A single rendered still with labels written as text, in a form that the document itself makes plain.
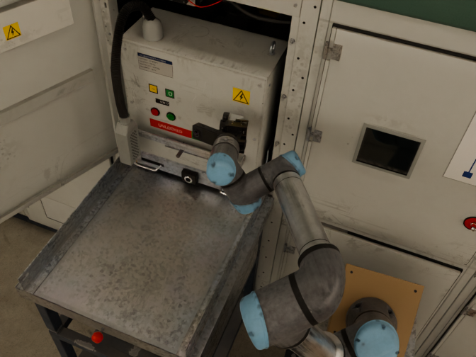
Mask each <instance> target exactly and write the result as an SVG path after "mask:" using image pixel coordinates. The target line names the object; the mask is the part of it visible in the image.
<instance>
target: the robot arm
mask: <svg viewBox="0 0 476 357"><path fill-rule="evenodd" d="M240 119H244V117H243V116H241V115H235V114H232V113H230V112H224V113H223V117H222V119H221V121H220V129H219V130H217V129H215V128H213V127H210V126H207V125H204V124H202V123H196V124H195V125H193V138H194V139H197V140H200V141H201V142H204V143H206V144H209V145H212V151H211V153H210V158H209V159H208V162H207V169H206V174H207V177H208V179H209V180H210V182H212V183H214V184H215V185H218V186H221V187H222V189H223V191H224V192H225V193H226V195H227V197H228V198H229V200H230V202H231V204H233V206H234V207H235V208H236V210H237V211H238V212H239V213H241V214H244V215H245V214H249V213H252V212H253V211H255V209H257V208H259V206H260V205H261V197H262V196H264V195H266V194H268V193H270V192H272V191H275V192H276V196H277V198H278V201H279V203H280V206H281V209H282V211H283V214H284V217H285V220H286V222H287V224H288V227H289V230H290V233H291V235H292V237H293V241H294V243H295V246H296V248H297V252H298V253H299V257H298V259H297V264H298V267H299V269H298V270H297V271H296V272H293V273H291V274H289V275H287V276H285V277H283V278H281V279H279V280H277V281H275V282H272V283H270V284H268V285H266V286H264V287H262V288H260V289H258V290H256V291H252V292H251V293H250V294H248V295H246V296H245V297H243V298H242V299H241V301H240V304H239V305H240V311H241V315H242V319H243V322H244V326H245V327H246V330H247V333H248V335H249V337H250V339H251V341H252V343H253V345H254V346H255V347H256V348H257V349H258V350H263V349H268V348H269V346H272V345H273V346H275V347H277V348H279V349H290V350H291V351H293V352H294V353H296V354H297V355H298V356H299V357H397V354H398V352H399V348H400V342H399V337H398V334H397V318H396V316H395V313H394V311H393V310H392V308H391V307H390V306H389V305H388V304H387V303H386V302H384V301H383V300H381V299H378V298H376V297H364V298H361V299H359V300H357V301H355V302H354V303H353V304H352V305H351V306H350V308H349V309H348V311H347V313H346V328H344V329H342V330H340V331H338V332H336V333H331V332H328V331H322V330H321V329H320V328H319V327H318V326H317V324H319V323H322V322H323V321H325V320H327V319H329V318H330V317H331V316H332V315H333V314H334V313H335V311H336V309H337V308H338V306H339V304H340V302H341V299H342V297H343V294H344V288H345V283H346V271H345V265H344V260H343V258H342V256H341V253H340V251H339V249H338V247H337V246H336V245H334V244H332V243H330V241H329V238H328V236H327V233H326V232H325V230H324V228H323V226H322V223H321V221H320V219H319V216H318V214H317V212H316V210H315V207H314V206H313V204H312V201H311V199H310V197H309V195H308V193H307V190H306V188H305V186H304V184H303V182H302V179H301V176H302V175H304V174H305V173H306V171H305V168H304V166H303V164H302V162H301V160H300V158H299V156H298V155H297V153H296V152H295V151H293V150H291V151H289V152H286V153H285V154H281V155H279V157H276V158H275V159H273V160H271V161H269V162H267V163H265V164H264V165H262V166H260V167H258V168H256V169H254V170H253V171H250V172H249V173H247V174H246V173H245V172H244V170H243V169H242V168H241V166H240V165H239V163H238V161H237V160H238V156H239V153H241V154H244V150H245V147H246V143H247V141H246V139H247V126H248V122H249V121H248V120H240Z"/></svg>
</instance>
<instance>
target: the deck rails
mask: <svg viewBox="0 0 476 357"><path fill-rule="evenodd" d="M133 166H134V163H133V165H132V166H130V165H127V164H124V163H121V162H120V157H118V158H117V159H116V160H115V161H114V162H113V164H112V165H111V166H110V168H109V169H108V170H107V171H106V173H105V174H104V175H103V176H102V177H101V178H100V180H99V181H98V182H97V183H96V185H95V186H94V187H93V188H92V189H91V190H90V192H89V193H88V194H87V195H86V197H85V198H84V199H83V200H82V201H81V202H80V204H79V205H78V206H77V207H76V209H75V210H74V211H73V213H72V214H71V215H70V216H69V217H68V218H67V219H66V221H65V222H64V223H63V224H62V226H61V227H60V228H59V229H58V230H57V231H56V233H55V234H54V235H53V236H52V238H51V239H50V240H49V242H48V243H47V244H46V245H45V246H44V247H43V248H42V250H41V251H40V252H39V254H38V255H37V256H36V257H35V258H34V259H33V260H32V262H31V263H30V264H29V266H28V267H27V268H26V269H25V270H24V272H22V274H21V275H20V276H19V277H18V282H19V283H20V285H21V287H22V290H23V291H25V292H27V293H30V294H32V295H33V294H34V293H35V291H36V290H37V289H38V288H39V287H40V285H41V284H42V283H43V281H44V280H45V279H46V278H47V276H48V275H49V274H50V272H51V271H52V270H53V268H54V267H55V266H56V265H57V264H58V262H59V261H60V259H61V258H62V257H63V256H64V255H65V253H66V252H67V251H68V249H69V248H70V246H71V245H73V243H74V242H75V241H76V239H77V238H78V236H79V235H80V234H81V233H82V232H83V230H84V229H85V228H86V226H87V225H88V224H89V223H90V221H91V220H92V219H93V217H94V216H95V215H96V213H97V212H98V211H99V210H100V209H101V207H102V206H103V204H104V203H105V202H106V201H107V200H108V198H109V197H110V196H111V194H112V193H113V192H114V190H115V189H116V188H117V187H118V185H119V184H120V183H121V181H122V180H123V179H124V178H125V177H126V175H127V174H128V172H129V171H130V170H131V168H132V167H133ZM266 198H267V195H264V196H262V197H261V205H260V206H259V208H257V209H255V211H253V212H251V213H249V214H246V216H245V218H244V220H243V222H242V224H241V226H240V228H239V230H238V232H237V234H236V236H235V238H234V240H233V241H232V243H231V245H230V247H229V249H228V251H227V253H226V255H225V257H224V259H223V261H222V263H221V265H220V267H219V269H218V271H217V273H216V275H215V277H214V279H213V281H212V283H211V285H210V287H209V289H208V291H207V293H206V295H205V297H204V299H203V301H202V303H201V305H200V307H199V309H198V311H197V313H196V315H195V317H194V319H193V321H192V323H191V325H190V327H189V329H188V331H187V333H186V335H185V337H184V339H183V341H182V343H181V345H180V347H179V349H178V351H177V353H176V356H179V357H191V354H192V352H193V350H194V348H195V346H196V344H197V342H198V340H199V338H200V335H201V333H202V331H203V329H204V327H205V325H206V323H207V321H208V318H209V316H210V314H211V312H212V310H213V308H214V306H215V304H216V302H217V299H218V298H219V296H220V293H221V292H222V289H223V288H224V286H225V283H226V281H227V279H228V277H229V275H230V273H231V271H232V269H233V266H234V264H235V262H236V260H237V258H238V256H239V254H240V252H241V250H242V247H243V246H244V243H245V241H246V240H247V237H248V236H249V233H250V231H251V229H252V227H253V225H254V223H255V221H256V219H257V217H258V215H259V212H260V210H261V208H262V206H263V204H264V202H265V200H266ZM27 272H28V275H27V276H26V277H25V278H24V279H23V280H22V278H23V277H24V275H25V274H26V273H27Z"/></svg>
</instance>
